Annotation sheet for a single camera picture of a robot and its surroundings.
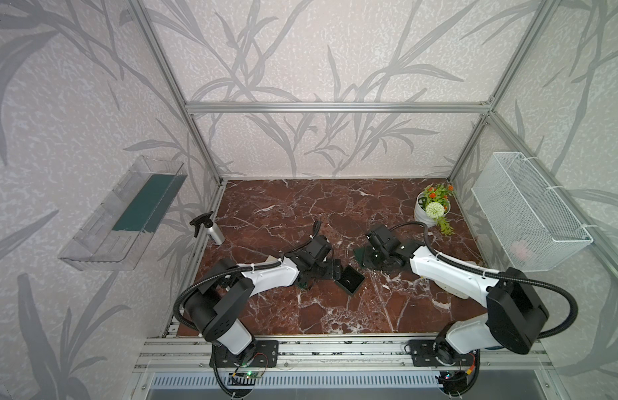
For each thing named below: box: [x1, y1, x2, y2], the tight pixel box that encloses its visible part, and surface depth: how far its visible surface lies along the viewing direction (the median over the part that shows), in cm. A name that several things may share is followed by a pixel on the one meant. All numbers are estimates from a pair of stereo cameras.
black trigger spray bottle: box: [189, 210, 225, 245], surface depth 91 cm
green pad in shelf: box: [112, 174, 189, 233], surface depth 70 cm
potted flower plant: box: [413, 181, 455, 236], surface depth 94 cm
